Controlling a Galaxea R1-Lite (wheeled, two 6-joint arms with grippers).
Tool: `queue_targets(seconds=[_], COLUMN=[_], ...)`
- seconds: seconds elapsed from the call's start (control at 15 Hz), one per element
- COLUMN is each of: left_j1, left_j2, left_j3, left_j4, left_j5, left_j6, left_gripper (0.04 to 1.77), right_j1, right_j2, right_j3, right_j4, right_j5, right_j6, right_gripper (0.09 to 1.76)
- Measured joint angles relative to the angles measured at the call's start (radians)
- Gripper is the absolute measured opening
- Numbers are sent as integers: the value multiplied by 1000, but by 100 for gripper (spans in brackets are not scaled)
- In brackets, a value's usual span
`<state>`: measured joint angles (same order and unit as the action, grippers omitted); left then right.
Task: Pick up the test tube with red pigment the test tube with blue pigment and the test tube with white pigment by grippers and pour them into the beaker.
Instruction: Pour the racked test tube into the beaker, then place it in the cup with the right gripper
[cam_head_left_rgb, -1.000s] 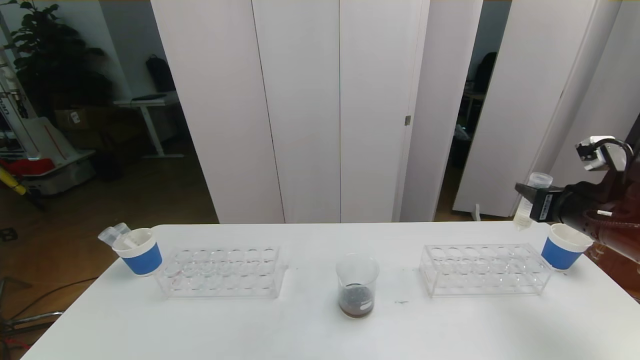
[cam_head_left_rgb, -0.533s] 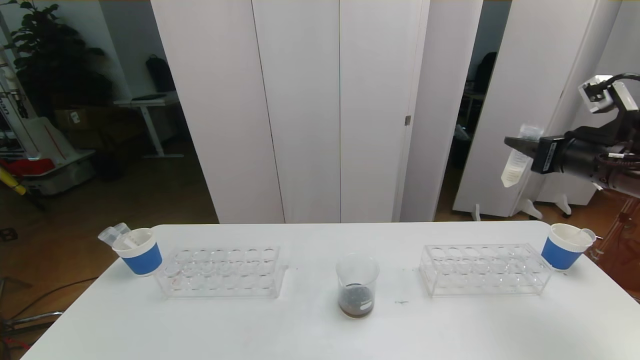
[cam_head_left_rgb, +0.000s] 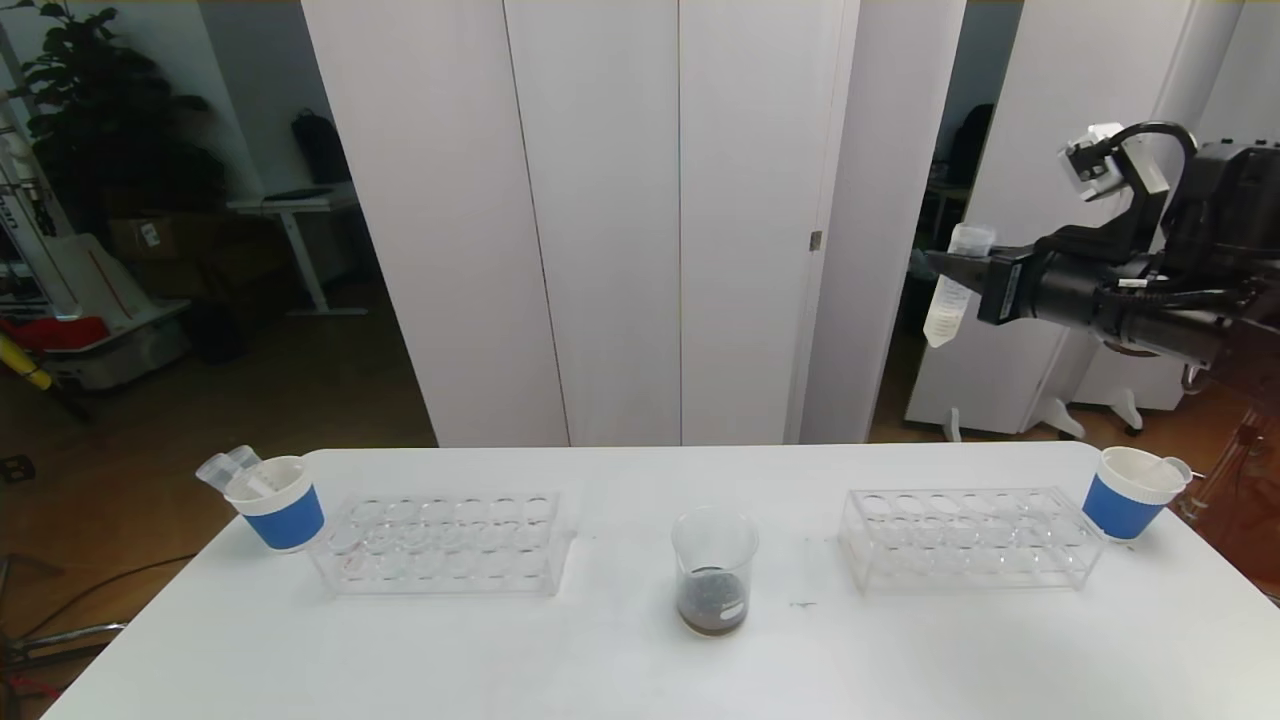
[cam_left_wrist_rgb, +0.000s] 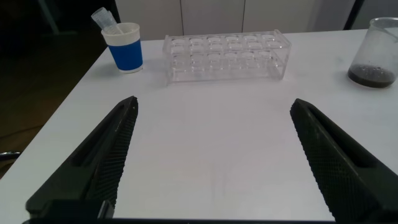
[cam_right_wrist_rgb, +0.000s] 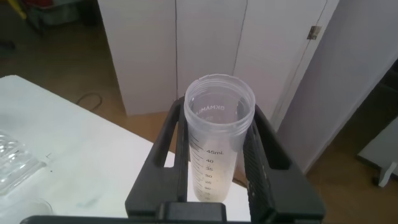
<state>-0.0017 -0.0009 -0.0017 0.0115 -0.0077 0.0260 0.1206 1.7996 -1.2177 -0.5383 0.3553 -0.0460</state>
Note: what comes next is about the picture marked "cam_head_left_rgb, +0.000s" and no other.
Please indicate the black floor power strip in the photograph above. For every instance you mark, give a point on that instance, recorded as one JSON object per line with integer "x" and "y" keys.
{"x": 18, "y": 470}

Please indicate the clear plastic test tube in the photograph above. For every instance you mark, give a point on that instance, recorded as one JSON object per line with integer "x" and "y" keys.
{"x": 1178, "y": 468}

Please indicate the yellow liquid test tube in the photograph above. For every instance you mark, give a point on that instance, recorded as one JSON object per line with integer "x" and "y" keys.
{"x": 942, "y": 315}

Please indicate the grey metal floor stand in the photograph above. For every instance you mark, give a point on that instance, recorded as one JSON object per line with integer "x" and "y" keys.
{"x": 80, "y": 636}

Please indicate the brown cardboard box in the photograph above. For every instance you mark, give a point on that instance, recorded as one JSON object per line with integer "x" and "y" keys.
{"x": 150, "y": 240}

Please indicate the black office chair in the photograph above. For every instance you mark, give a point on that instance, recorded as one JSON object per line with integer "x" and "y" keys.
{"x": 968, "y": 145}

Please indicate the white folding partition screen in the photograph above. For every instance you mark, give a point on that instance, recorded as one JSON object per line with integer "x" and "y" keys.
{"x": 1030, "y": 100}
{"x": 600, "y": 200}

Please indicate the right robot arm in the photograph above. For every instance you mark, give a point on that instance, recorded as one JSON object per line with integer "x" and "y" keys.
{"x": 1230, "y": 200}

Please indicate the clear acrylic test tube rack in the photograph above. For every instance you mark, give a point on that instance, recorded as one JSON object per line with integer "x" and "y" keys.
{"x": 450, "y": 570}
{"x": 960, "y": 565}

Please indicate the red liquid test tube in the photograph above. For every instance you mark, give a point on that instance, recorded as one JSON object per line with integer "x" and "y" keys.
{"x": 245, "y": 456}

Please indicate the black backpack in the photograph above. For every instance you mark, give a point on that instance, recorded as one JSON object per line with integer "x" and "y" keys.
{"x": 320, "y": 150}

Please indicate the blue liquid test tube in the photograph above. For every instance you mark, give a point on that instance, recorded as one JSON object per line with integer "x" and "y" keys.
{"x": 215, "y": 470}

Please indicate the clear tube frame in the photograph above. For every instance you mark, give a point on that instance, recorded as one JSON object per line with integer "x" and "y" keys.
{"x": 1245, "y": 450}

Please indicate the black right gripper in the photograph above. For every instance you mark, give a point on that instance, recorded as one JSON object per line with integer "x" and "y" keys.
{"x": 1008, "y": 288}

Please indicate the blue white paper cup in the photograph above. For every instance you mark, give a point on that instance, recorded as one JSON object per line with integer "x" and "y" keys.
{"x": 1120, "y": 512}
{"x": 285, "y": 518}

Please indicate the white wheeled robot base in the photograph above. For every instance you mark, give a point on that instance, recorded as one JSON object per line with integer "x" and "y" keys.
{"x": 120, "y": 350}

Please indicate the dark green potted plant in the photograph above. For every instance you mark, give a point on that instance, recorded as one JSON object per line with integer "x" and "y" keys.
{"x": 110, "y": 130}

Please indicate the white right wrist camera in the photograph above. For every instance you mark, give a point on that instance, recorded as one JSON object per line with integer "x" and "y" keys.
{"x": 1090, "y": 165}

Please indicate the white standing desk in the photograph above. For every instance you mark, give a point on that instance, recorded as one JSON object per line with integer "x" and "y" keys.
{"x": 285, "y": 205}

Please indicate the clear glass beaker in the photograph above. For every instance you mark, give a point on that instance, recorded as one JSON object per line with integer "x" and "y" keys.
{"x": 712, "y": 610}

